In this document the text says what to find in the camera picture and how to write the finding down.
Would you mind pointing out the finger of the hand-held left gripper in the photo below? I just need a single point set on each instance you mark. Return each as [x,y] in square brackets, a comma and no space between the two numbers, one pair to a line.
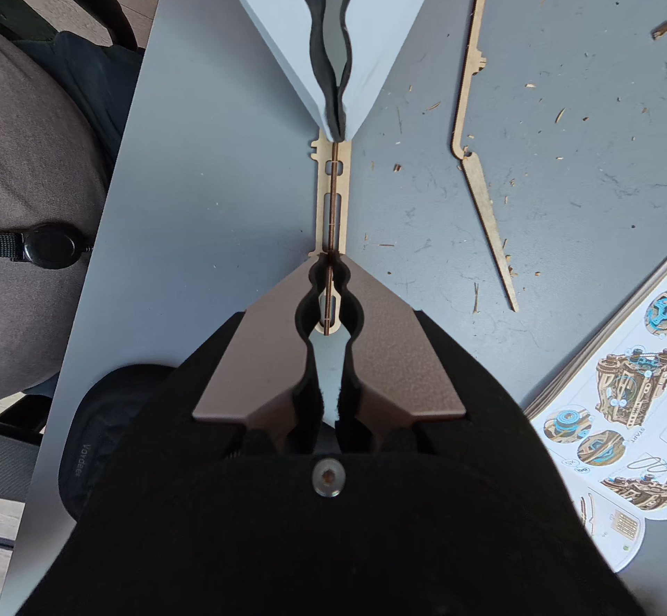
[385,11]
[271,11]

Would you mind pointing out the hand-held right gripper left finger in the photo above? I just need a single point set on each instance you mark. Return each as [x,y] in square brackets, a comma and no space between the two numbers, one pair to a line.
[250,366]

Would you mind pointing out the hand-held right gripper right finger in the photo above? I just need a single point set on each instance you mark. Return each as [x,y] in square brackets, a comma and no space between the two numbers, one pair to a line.
[411,366]

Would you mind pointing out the slotted wooden model part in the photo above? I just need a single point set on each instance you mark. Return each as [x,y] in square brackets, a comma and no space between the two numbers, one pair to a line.
[322,209]

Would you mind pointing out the black padded armrest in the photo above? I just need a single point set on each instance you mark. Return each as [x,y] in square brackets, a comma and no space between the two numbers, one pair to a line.
[104,444]

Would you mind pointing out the dark cloth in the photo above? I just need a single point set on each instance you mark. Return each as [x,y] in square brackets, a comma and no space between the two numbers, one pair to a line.
[94,84]

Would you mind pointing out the illustrated instruction booklet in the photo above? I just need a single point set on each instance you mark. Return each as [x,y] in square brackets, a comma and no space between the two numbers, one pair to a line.
[615,418]

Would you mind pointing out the black badge reel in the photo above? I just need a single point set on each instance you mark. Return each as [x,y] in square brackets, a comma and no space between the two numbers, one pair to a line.
[52,247]

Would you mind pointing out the black mesh chair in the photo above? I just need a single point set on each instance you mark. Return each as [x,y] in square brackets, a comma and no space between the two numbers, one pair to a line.
[21,470]

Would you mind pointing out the brown wood chip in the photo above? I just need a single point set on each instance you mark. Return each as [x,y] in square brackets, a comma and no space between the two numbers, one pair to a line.
[659,31]

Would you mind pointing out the long pointed wooden frame strip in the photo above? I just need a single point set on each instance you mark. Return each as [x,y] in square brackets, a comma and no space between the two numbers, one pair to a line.
[486,209]

